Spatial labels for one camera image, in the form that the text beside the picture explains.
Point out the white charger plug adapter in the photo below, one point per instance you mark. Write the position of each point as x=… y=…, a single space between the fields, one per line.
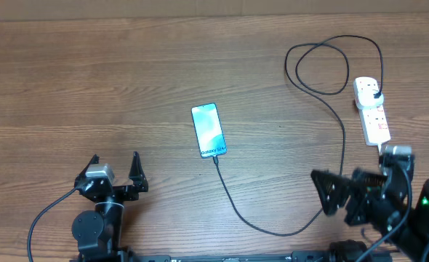
x=368 y=99

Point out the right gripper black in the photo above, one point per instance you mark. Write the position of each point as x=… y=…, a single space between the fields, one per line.
x=359 y=191

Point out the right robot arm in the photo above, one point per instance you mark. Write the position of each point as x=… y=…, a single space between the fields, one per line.
x=410 y=235

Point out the white power strip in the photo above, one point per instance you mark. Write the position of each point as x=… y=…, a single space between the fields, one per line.
x=373 y=121

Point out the Galaxy S24+ smartphone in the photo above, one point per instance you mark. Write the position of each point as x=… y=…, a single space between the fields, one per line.
x=208 y=130

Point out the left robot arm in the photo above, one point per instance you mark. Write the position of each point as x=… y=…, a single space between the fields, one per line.
x=98 y=231

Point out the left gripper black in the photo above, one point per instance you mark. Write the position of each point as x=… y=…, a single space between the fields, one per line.
x=136 y=174

